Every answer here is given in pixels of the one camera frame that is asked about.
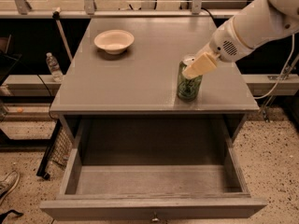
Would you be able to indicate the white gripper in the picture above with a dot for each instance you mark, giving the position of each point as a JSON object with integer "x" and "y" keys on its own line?
{"x": 224, "y": 47}

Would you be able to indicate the green soda can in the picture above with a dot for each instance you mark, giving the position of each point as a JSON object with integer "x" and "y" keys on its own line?
{"x": 187, "y": 89}

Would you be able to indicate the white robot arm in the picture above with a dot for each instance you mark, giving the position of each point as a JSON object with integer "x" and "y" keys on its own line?
{"x": 259, "y": 22}

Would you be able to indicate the open grey top drawer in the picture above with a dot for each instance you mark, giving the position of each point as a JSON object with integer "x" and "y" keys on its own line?
{"x": 131, "y": 169}

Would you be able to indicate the grey cabinet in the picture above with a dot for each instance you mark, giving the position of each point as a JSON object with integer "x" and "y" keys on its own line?
{"x": 141, "y": 82}

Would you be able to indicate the white paper bowl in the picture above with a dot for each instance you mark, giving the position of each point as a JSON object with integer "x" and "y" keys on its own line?
{"x": 114, "y": 41}

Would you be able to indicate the clear plastic water bottle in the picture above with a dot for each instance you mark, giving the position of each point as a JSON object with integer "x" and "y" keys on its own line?
{"x": 54, "y": 67}

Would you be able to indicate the wooden stick with black tip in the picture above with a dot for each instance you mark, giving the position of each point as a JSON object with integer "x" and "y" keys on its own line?
{"x": 56, "y": 16}

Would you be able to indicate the black metal stand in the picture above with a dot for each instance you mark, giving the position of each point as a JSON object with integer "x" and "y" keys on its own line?
{"x": 41, "y": 172}

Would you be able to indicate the white sneaker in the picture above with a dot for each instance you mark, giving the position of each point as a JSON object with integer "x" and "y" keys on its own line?
{"x": 8, "y": 184}

